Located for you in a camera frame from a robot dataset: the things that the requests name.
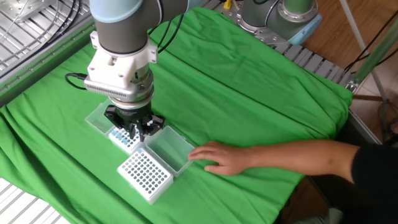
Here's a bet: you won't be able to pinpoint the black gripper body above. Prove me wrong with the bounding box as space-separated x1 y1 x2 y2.
113 103 153 126

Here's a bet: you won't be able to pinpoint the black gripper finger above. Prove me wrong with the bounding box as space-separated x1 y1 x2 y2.
136 114 166 143
103 105 137 141

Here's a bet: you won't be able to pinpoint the clear plastic rack lid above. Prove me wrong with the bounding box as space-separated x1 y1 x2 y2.
143 125 196 178
84 98 116 136

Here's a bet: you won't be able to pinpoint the white rack with many tips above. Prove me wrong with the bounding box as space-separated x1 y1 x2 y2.
107 124 149 156

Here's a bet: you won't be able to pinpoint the white tip rack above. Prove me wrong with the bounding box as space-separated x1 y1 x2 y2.
116 147 174 205

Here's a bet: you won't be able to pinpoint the person's right hand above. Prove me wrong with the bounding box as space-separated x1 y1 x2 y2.
187 141 254 177

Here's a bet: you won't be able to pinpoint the silver finned wrist box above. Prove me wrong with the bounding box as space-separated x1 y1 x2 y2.
83 74 139 104

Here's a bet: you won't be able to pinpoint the silver round wrist coupling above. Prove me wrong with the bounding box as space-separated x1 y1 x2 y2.
108 67 155 110

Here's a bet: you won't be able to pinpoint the green cloth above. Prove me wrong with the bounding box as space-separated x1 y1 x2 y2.
0 4 354 224

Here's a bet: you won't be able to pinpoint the silver perforated mounting plate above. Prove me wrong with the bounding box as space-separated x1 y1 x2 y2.
0 0 55 24

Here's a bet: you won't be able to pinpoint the olive green trousers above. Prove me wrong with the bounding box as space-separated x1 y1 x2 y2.
294 207 345 224

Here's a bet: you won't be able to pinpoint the brown wooden bar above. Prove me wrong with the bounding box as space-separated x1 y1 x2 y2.
353 94 384 103

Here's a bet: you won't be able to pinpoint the white pole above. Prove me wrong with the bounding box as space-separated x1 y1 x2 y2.
338 0 389 101

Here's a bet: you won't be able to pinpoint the dark chair base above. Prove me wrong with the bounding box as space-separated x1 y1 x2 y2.
377 98 398 147

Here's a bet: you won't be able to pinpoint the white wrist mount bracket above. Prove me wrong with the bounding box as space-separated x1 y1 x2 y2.
86 30 159 90

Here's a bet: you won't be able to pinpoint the black cable with plug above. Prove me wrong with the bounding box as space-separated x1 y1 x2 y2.
64 72 89 91

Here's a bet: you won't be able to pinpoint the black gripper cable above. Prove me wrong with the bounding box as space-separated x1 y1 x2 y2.
147 0 185 54

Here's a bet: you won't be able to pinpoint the grey aluminium frame rail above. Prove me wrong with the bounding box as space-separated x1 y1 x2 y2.
347 110 382 146
0 17 97 108

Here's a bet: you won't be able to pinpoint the black table cable bundle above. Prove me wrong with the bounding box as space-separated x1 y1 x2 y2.
0 0 82 80

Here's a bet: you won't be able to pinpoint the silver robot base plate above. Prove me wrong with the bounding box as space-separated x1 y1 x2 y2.
201 0 292 53

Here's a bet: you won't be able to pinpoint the black hanging cables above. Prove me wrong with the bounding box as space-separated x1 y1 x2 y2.
343 9 398 75

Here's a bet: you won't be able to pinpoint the green tinted frame post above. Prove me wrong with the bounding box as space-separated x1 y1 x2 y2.
345 18 398 93

